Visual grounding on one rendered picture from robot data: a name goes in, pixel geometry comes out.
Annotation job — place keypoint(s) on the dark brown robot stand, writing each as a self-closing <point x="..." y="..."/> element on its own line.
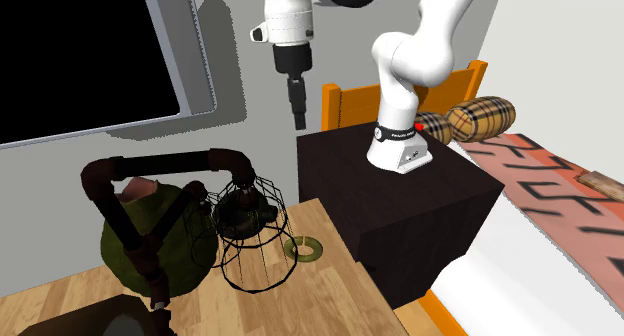
<point x="404" y="213"/>

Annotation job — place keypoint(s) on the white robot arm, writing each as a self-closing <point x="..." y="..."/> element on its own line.
<point x="397" y="120"/>

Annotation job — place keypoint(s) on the plaid bolster pillow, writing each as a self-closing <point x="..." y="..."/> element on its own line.
<point x="482" y="118"/>
<point x="436" y="126"/>

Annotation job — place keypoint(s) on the orange frame bed white mattress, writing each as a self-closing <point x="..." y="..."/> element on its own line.
<point x="512" y="276"/>

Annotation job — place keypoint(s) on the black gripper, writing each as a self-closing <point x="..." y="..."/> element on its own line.
<point x="292" y="58"/>

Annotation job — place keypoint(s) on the grey framed dark window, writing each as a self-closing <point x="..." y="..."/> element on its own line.
<point x="83" y="52"/>

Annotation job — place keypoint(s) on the wooden board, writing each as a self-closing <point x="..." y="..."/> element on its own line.
<point x="604" y="185"/>

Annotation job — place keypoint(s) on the pink blanket with black marks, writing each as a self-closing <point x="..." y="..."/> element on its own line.
<point x="560" y="188"/>

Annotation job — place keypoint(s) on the olive green round vase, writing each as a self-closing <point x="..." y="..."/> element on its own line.
<point x="183" y="257"/>

